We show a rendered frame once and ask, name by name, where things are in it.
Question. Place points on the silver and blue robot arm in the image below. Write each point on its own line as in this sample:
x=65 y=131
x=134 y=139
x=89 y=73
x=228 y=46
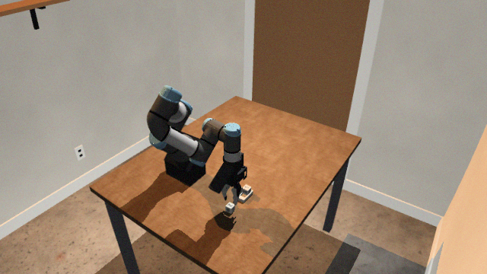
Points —
x=166 y=119

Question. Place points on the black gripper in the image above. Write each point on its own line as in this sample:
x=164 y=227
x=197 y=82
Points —
x=233 y=181

